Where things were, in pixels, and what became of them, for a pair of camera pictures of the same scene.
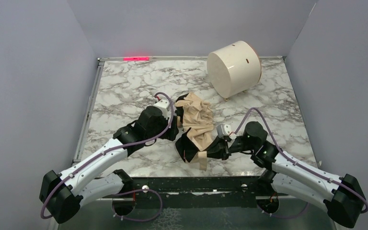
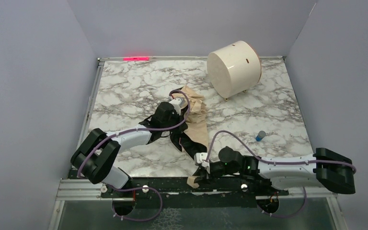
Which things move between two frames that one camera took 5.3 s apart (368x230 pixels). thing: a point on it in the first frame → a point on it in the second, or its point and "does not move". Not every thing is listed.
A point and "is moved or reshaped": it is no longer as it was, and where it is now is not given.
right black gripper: x=212 y=149 → x=205 y=169
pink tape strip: x=136 y=59 does not move
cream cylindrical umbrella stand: x=234 y=69 does not move
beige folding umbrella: x=198 y=117 is moved or reshaped
